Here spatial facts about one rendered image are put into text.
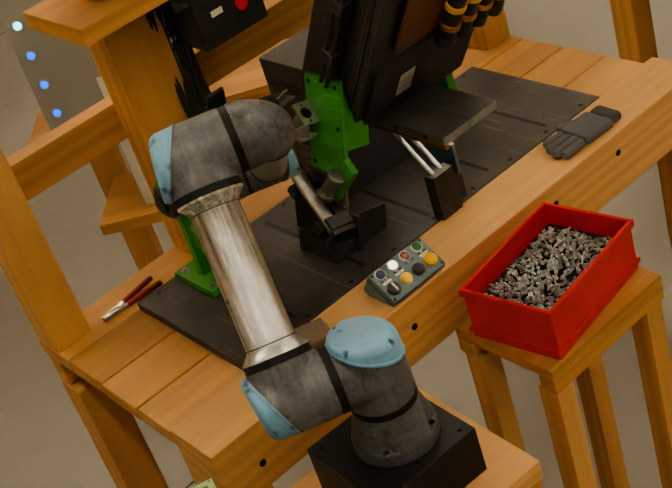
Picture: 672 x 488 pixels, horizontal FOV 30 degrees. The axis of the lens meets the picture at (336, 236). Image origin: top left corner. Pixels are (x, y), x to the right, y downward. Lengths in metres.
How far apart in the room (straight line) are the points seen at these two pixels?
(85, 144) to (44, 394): 1.65
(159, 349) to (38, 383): 1.72
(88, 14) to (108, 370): 0.74
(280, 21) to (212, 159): 1.07
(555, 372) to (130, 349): 0.90
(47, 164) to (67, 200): 2.61
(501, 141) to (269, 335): 1.11
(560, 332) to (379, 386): 0.52
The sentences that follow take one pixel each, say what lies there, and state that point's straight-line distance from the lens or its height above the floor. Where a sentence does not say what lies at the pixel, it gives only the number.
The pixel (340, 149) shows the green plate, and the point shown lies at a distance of 2.61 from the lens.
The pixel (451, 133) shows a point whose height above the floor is 1.13.
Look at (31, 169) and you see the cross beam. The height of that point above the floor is 1.24.
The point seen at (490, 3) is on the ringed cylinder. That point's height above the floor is 1.32.
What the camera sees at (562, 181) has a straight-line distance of 2.77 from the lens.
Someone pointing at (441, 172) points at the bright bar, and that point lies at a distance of 2.67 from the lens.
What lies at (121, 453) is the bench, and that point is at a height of 0.55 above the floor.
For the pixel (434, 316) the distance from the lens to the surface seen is 2.58.
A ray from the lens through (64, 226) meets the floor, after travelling 5.19.
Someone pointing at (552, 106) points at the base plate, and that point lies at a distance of 3.03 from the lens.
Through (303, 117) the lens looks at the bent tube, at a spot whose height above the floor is 1.20.
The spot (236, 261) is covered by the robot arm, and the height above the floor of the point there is 1.33.
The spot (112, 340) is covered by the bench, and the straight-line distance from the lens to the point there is 2.77.
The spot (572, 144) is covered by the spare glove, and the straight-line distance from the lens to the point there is 2.82.
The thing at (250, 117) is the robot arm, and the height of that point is 1.50.
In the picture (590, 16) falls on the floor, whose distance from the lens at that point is 5.49.
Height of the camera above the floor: 2.38
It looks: 32 degrees down
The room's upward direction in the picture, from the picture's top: 19 degrees counter-clockwise
